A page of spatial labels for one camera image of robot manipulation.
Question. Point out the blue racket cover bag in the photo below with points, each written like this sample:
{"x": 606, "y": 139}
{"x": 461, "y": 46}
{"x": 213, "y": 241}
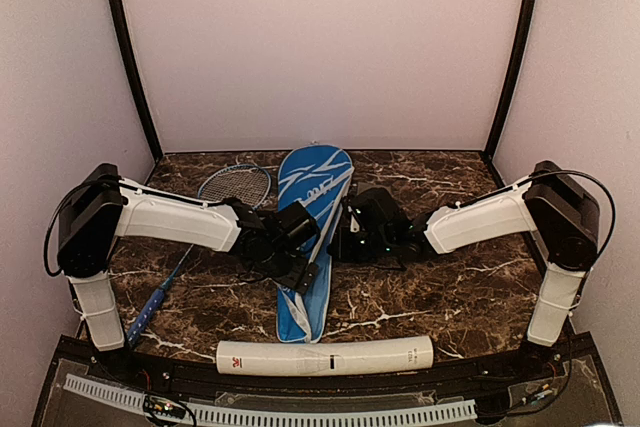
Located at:
{"x": 317, "y": 178}

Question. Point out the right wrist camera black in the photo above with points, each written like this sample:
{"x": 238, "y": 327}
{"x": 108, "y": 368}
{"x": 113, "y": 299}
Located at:
{"x": 375, "y": 208}

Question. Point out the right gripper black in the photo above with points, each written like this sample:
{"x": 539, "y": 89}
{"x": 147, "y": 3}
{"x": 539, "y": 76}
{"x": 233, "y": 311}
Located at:
{"x": 343, "y": 252}

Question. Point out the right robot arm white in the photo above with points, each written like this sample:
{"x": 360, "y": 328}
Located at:
{"x": 548, "y": 202}

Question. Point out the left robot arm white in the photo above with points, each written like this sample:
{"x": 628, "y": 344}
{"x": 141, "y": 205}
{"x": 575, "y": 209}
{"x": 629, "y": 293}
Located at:
{"x": 85, "y": 222}

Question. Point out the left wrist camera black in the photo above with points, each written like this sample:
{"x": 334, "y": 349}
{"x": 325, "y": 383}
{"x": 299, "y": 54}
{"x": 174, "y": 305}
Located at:
{"x": 295, "y": 226}

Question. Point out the white shuttlecock tube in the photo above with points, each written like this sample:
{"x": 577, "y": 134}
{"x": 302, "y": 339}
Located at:
{"x": 324, "y": 359}

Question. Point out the blue badminton racket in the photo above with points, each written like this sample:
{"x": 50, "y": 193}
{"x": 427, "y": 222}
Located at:
{"x": 210, "y": 219}

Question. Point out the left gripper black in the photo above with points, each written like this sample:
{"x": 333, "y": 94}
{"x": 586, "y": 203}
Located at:
{"x": 294, "y": 279}

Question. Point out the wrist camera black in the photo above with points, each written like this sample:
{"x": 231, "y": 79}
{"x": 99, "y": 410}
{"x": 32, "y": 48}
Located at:
{"x": 375, "y": 208}
{"x": 295, "y": 226}

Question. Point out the white slotted cable duct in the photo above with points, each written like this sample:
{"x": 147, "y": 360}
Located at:
{"x": 246, "y": 410}

